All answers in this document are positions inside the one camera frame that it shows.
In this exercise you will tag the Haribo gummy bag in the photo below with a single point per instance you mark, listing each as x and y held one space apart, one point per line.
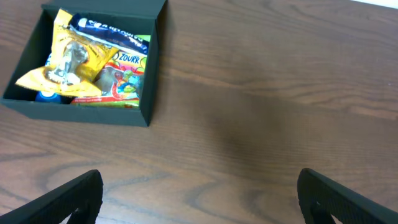
120 80

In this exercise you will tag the blue Oreo cookie pack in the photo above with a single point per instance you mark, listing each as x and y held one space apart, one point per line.
48 97

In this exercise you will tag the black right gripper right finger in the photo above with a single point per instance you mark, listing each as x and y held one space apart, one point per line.
323 200

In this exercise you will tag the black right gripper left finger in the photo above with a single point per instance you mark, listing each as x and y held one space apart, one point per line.
78 201

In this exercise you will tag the yellow snack bag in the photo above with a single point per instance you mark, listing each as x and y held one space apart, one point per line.
74 63

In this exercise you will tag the dark green box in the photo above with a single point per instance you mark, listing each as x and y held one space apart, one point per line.
137 17

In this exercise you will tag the blue Dairy Milk chocolate bar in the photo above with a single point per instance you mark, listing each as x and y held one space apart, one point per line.
109 35

